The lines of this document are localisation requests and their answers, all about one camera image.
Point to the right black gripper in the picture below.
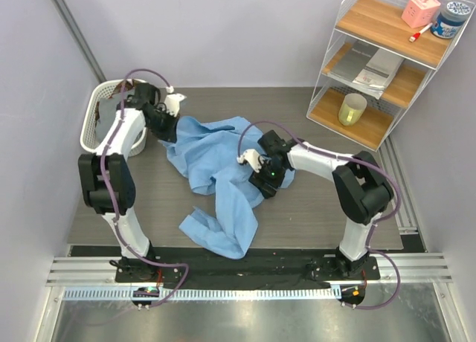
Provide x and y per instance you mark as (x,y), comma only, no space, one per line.
(259,178)

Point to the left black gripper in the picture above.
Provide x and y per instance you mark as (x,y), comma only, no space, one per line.
(169,134)

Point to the light blue long sleeve shirt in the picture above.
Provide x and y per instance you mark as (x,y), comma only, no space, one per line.
(206,155)

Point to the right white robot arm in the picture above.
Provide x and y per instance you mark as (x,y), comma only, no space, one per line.
(362,188)

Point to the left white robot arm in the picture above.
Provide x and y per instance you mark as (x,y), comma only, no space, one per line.
(106,181)

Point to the brown patterned garment in basket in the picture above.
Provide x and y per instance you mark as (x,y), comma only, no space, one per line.
(129,87)

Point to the grey shirt in basket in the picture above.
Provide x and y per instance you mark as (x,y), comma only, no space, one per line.
(107,108)

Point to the yellow translucent cup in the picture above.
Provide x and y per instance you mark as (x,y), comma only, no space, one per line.
(352,108)

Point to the grey booklet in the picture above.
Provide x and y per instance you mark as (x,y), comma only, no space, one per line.
(366,68)

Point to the red white marker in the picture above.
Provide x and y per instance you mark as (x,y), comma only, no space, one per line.
(417,35)

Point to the pink cube power strip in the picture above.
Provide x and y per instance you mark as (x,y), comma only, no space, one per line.
(418,13)

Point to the blue white jar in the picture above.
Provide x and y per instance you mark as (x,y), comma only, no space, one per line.
(450,19)

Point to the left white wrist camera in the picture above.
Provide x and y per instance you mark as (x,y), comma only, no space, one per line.
(173,102)

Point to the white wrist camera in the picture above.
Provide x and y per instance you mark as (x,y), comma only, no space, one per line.
(253,158)
(173,102)

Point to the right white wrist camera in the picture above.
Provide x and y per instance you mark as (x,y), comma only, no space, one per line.
(253,158)

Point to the white wire wooden shelf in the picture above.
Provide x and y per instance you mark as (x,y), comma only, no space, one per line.
(379,23)

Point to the white slotted cable duct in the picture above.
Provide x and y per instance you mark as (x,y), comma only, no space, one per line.
(145,293)

